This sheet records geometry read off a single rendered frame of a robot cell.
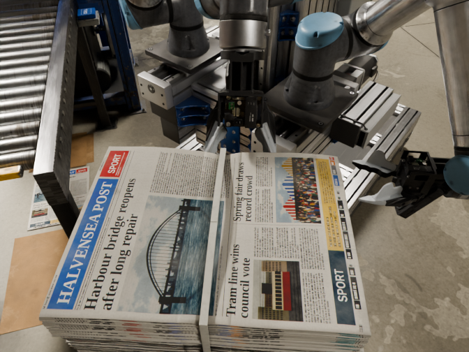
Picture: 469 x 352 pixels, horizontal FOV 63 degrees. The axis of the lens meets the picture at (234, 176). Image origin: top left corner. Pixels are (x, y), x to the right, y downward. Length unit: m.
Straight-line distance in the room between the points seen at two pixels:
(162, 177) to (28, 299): 1.33
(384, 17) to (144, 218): 0.76
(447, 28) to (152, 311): 0.64
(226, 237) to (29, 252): 1.55
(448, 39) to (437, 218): 1.43
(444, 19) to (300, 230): 0.45
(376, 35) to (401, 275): 1.09
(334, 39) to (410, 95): 1.89
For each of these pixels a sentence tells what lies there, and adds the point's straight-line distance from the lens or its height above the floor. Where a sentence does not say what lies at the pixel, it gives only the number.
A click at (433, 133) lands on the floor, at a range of 2.62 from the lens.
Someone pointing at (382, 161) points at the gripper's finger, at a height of 0.88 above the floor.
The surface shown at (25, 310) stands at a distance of 1.82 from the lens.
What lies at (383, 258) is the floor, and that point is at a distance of 1.86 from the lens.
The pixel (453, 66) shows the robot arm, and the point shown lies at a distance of 0.77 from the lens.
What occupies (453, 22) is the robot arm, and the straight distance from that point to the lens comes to 0.77.
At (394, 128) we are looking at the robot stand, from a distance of 2.15.
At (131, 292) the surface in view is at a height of 1.06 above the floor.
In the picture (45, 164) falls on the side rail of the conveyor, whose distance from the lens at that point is 1.08.
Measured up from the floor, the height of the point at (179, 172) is 1.06.
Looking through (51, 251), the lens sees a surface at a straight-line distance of 1.94.
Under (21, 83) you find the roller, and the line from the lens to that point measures 1.45.
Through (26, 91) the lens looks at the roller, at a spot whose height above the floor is 0.80.
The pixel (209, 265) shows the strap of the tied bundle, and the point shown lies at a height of 1.07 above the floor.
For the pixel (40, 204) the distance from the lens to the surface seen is 2.15.
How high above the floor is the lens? 1.47
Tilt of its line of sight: 46 degrees down
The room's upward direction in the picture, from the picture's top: straight up
